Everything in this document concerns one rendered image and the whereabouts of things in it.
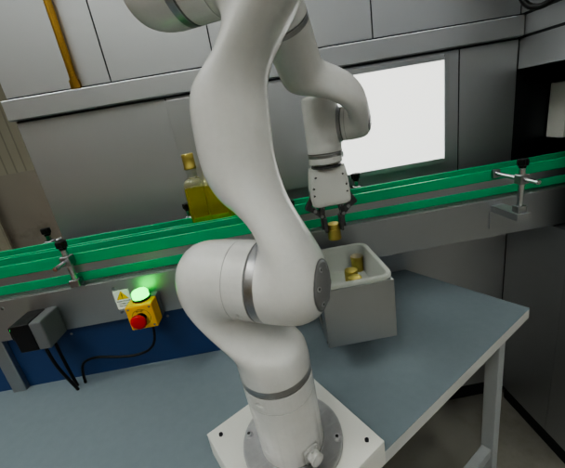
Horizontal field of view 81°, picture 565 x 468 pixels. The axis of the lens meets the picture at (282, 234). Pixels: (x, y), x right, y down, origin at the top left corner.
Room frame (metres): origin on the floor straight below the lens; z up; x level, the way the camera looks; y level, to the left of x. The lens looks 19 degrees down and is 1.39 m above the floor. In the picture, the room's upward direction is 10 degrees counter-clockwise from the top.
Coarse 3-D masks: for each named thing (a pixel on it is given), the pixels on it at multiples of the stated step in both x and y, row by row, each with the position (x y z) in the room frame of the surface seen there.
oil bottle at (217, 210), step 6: (204, 180) 0.98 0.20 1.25; (204, 186) 0.97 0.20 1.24; (210, 192) 0.97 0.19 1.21; (210, 198) 0.97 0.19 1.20; (216, 198) 0.97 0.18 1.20; (210, 204) 0.97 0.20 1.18; (216, 204) 0.97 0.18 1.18; (222, 204) 0.97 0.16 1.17; (210, 210) 0.97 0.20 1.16; (216, 210) 0.97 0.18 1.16; (222, 210) 0.97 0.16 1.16; (228, 210) 0.97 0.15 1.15; (216, 216) 0.97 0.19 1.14; (222, 216) 0.97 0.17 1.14
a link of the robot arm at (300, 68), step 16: (288, 32) 0.63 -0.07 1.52; (304, 32) 0.64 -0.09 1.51; (288, 48) 0.65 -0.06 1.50; (304, 48) 0.66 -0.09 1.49; (288, 64) 0.67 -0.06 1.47; (304, 64) 0.67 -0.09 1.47; (320, 64) 0.70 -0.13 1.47; (288, 80) 0.70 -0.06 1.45; (304, 80) 0.69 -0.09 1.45; (320, 80) 0.70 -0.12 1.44; (336, 80) 0.71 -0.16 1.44; (352, 80) 0.73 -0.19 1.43; (320, 96) 0.71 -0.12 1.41; (336, 96) 0.70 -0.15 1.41; (352, 96) 0.71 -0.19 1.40; (352, 112) 0.73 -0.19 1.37; (368, 112) 0.76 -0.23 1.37; (352, 128) 0.76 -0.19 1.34; (368, 128) 0.77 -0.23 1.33
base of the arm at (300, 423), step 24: (312, 384) 0.44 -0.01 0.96; (264, 408) 0.41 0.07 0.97; (288, 408) 0.40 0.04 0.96; (312, 408) 0.43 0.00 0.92; (264, 432) 0.42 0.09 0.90; (288, 432) 0.41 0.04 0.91; (312, 432) 0.42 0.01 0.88; (336, 432) 0.47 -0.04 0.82; (264, 456) 0.45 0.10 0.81; (288, 456) 0.41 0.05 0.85; (312, 456) 0.41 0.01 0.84; (336, 456) 0.42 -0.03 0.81
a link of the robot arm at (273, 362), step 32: (192, 256) 0.45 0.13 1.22; (224, 256) 0.42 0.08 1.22; (192, 288) 0.42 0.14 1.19; (224, 288) 0.40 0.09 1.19; (192, 320) 0.43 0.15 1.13; (224, 320) 0.42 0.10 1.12; (224, 352) 0.42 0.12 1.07; (256, 352) 0.42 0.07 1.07; (288, 352) 0.42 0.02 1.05; (256, 384) 0.40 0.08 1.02; (288, 384) 0.40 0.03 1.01
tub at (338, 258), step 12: (324, 252) 0.88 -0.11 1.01; (336, 252) 0.88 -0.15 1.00; (348, 252) 0.88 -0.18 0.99; (360, 252) 0.88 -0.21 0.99; (372, 252) 0.81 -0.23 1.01; (336, 264) 0.88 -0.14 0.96; (348, 264) 0.88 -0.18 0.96; (372, 264) 0.79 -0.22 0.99; (384, 264) 0.73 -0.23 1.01; (336, 276) 0.85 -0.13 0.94; (372, 276) 0.79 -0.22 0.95; (384, 276) 0.68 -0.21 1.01; (336, 288) 0.67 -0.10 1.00
